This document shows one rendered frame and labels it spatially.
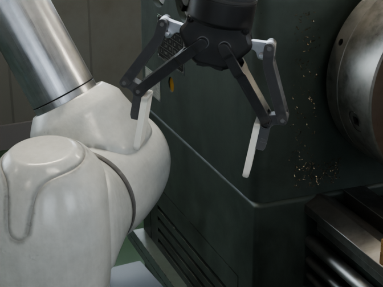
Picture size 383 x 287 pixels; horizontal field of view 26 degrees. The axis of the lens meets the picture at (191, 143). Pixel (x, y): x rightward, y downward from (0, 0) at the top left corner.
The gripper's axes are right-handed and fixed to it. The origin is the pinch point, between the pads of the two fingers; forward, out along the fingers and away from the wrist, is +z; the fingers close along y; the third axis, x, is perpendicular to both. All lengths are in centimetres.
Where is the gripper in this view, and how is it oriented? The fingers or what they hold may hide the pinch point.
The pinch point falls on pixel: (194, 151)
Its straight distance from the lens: 100.5
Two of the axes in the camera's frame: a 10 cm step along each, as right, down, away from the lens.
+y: 9.7, 2.4, -1.1
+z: -1.8, 9.0, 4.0
